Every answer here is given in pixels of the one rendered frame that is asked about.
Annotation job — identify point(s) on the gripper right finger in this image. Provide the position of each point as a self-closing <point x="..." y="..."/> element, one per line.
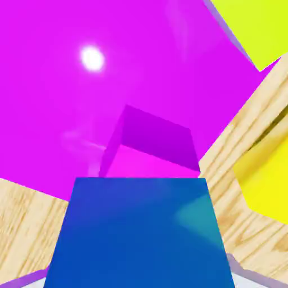
<point x="245" y="279"/>

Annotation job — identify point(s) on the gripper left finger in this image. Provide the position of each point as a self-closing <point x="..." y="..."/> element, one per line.
<point x="27" y="281"/>

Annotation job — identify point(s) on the small blue cube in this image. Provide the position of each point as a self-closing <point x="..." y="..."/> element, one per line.
<point x="139" y="236"/>

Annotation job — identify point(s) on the small yellow cube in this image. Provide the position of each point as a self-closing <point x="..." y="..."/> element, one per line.
<point x="267" y="184"/>

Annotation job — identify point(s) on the small magenta cube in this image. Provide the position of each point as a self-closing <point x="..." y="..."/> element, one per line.
<point x="157" y="139"/>

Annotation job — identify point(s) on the large magenta box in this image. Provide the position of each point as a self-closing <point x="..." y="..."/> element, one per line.
<point x="67" y="101"/>

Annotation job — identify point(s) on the large yellow-green box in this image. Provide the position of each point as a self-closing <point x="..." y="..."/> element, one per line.
<point x="258" y="27"/>

